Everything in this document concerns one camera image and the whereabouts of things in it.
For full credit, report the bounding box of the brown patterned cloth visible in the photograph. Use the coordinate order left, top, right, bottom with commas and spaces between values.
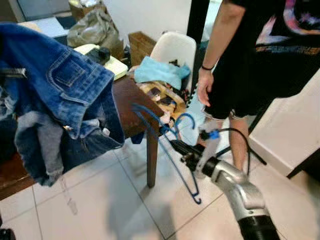
137, 80, 188, 128

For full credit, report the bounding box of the dark brown wooden table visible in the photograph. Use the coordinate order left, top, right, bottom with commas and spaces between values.
0, 75, 164, 201

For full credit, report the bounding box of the cream cushion pad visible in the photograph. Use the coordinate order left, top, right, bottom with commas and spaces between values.
74, 44, 129, 81

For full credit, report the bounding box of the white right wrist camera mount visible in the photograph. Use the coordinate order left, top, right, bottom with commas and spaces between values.
197, 129, 222, 177

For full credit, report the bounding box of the person in black clothes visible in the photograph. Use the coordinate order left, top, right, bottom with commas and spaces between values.
196, 0, 320, 173

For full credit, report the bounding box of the brown wooden box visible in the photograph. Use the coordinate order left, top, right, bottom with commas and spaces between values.
128, 31, 157, 67

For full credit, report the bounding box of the black upright post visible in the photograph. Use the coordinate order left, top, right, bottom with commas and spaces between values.
186, 0, 211, 46

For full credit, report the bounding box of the white plastic chair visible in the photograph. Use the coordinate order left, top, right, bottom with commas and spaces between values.
150, 31, 197, 93

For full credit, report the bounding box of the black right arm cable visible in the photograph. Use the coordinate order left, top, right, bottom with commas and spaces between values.
200, 127, 251, 176

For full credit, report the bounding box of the cyan cloth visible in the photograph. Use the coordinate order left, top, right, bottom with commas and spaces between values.
133, 56, 191, 91

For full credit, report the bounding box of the black device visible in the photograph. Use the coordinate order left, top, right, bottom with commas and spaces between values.
85, 46, 112, 65

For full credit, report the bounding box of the blue denim jacket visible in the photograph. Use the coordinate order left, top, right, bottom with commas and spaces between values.
0, 22, 126, 187

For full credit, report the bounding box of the olive crumpled bag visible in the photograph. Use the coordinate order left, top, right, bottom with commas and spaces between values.
66, 4, 124, 51

